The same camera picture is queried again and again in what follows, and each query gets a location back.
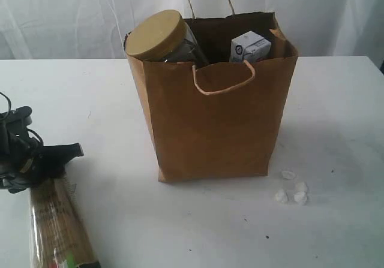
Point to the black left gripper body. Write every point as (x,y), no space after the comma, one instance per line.
(25,161)

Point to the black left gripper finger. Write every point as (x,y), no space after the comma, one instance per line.
(18,119)
(63,154)

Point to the spaghetti packet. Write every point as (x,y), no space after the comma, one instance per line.
(58,237)

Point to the clear nut jar gold lid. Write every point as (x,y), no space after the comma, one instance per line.
(164,37)

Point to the white printed snack pouch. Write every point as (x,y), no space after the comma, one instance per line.
(249,46)

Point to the brown paper shopping bag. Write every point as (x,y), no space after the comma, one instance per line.
(220,120)

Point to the white backdrop curtain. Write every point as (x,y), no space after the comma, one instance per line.
(71,29)

